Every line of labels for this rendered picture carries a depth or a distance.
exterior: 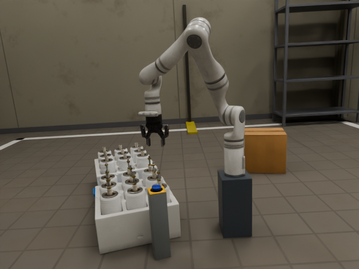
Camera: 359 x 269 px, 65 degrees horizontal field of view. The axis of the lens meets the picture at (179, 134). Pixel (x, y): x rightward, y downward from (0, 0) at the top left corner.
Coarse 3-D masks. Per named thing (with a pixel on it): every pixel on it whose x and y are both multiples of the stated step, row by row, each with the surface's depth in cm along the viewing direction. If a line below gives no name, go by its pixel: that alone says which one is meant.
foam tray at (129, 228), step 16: (96, 192) 153; (96, 208) 135; (144, 208) 132; (176, 208) 135; (96, 224) 126; (112, 224) 128; (128, 224) 130; (144, 224) 132; (176, 224) 137; (112, 240) 129; (128, 240) 132; (144, 240) 134
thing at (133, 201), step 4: (144, 192) 135; (128, 196) 132; (132, 196) 131; (136, 196) 131; (140, 196) 132; (144, 196) 135; (128, 200) 132; (132, 200) 132; (136, 200) 132; (140, 200) 132; (144, 200) 135; (128, 204) 133; (132, 204) 132; (136, 204) 132; (140, 204) 133; (144, 204) 135; (128, 208) 134; (132, 208) 133; (136, 208) 133
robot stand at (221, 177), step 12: (228, 180) 129; (240, 180) 129; (228, 192) 131; (240, 192) 131; (228, 204) 132; (240, 204) 132; (228, 216) 133; (240, 216) 133; (228, 228) 135; (240, 228) 135
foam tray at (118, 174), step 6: (114, 156) 215; (96, 162) 204; (96, 168) 191; (144, 168) 186; (156, 168) 187; (96, 174) 181; (114, 174) 179; (120, 174) 180; (138, 174) 184; (120, 180) 181
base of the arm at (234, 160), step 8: (224, 144) 131; (232, 144) 128; (240, 144) 128; (224, 152) 132; (232, 152) 129; (240, 152) 129; (224, 160) 133; (232, 160) 130; (240, 160) 130; (224, 168) 135; (232, 168) 131; (240, 168) 131; (232, 176) 132; (240, 176) 132
